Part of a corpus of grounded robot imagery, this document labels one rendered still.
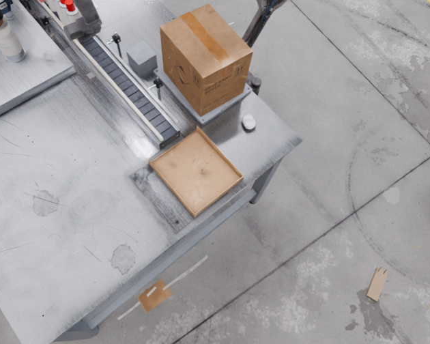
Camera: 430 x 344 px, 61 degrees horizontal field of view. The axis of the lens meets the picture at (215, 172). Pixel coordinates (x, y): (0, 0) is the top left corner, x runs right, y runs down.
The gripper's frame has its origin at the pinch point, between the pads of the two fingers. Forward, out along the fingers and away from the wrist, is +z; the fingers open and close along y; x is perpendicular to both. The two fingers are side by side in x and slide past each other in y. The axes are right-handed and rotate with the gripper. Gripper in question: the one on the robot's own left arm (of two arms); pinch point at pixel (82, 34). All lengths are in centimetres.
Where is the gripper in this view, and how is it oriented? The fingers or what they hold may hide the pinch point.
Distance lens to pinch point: 182.7
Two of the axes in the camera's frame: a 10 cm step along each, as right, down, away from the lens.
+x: 4.7, 8.0, 3.6
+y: -7.5, 5.8, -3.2
